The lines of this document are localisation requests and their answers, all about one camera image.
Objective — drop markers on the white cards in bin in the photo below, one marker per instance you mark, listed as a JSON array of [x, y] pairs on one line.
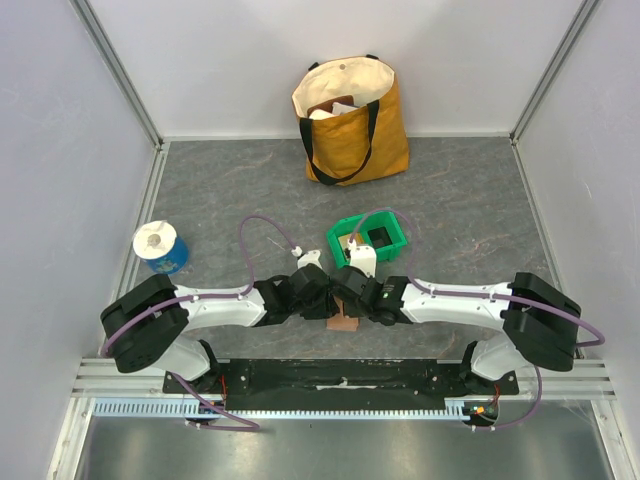
[[344, 242]]

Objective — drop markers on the grey slotted cable duct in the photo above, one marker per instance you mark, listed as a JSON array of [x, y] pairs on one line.
[[190, 408]]

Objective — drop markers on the pink leather card holder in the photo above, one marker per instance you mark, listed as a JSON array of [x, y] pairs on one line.
[[340, 321]]

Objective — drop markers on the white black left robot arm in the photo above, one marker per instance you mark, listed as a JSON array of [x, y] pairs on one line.
[[148, 326]]

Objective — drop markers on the aluminium frame post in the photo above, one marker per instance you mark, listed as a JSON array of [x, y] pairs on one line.
[[107, 51], [569, 40]]

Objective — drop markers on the blue white tissue roll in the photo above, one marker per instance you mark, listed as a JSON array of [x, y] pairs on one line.
[[160, 247]]

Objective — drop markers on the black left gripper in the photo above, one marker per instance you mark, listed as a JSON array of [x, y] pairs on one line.
[[327, 307]]

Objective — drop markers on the black card in bin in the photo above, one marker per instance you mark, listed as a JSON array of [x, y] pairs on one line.
[[379, 237]]

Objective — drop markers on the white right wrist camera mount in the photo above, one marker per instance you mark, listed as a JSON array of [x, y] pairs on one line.
[[362, 257]]

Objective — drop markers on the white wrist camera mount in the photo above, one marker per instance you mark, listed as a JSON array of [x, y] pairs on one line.
[[362, 257], [308, 257]]

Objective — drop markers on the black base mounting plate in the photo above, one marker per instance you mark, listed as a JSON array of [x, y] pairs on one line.
[[346, 384]]

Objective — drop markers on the right aluminium frame post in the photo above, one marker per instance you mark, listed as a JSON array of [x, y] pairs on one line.
[[569, 40]]

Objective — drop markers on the left aluminium frame post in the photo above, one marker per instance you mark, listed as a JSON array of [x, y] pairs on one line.
[[107, 51]]

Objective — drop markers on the mustard yellow tote bag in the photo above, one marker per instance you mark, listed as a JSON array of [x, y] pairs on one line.
[[367, 144]]

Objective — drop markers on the white paper in bag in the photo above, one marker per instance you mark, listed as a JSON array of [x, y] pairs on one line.
[[326, 111]]

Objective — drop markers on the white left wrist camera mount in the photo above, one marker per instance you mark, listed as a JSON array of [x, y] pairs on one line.
[[308, 257]]

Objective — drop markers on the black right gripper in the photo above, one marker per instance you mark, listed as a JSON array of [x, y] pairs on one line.
[[343, 291]]

